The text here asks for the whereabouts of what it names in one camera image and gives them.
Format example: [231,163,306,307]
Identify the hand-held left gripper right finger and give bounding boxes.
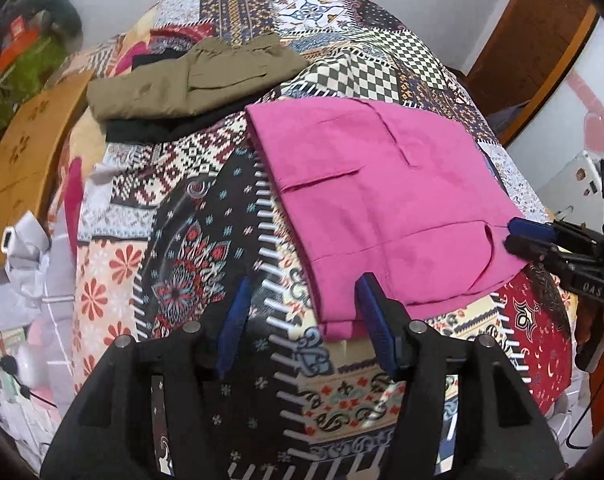
[355,272,568,480]

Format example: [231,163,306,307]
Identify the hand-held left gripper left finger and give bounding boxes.
[40,276,253,480]

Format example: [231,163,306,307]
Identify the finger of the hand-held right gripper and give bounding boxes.
[503,234,604,281]
[507,217,604,257]

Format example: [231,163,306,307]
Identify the pink pants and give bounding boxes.
[245,97,539,339]

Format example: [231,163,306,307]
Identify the olive green pants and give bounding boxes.
[86,32,311,122]

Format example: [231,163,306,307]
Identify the patchwork printed blanket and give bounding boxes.
[46,0,580,480]

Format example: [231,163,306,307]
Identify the brown wooden door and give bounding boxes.
[463,0,602,147]

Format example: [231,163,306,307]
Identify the black garment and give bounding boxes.
[104,101,249,144]

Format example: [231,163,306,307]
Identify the wooden board with flower cutouts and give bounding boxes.
[0,69,96,272]

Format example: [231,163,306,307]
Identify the black cable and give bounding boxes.
[564,385,600,452]

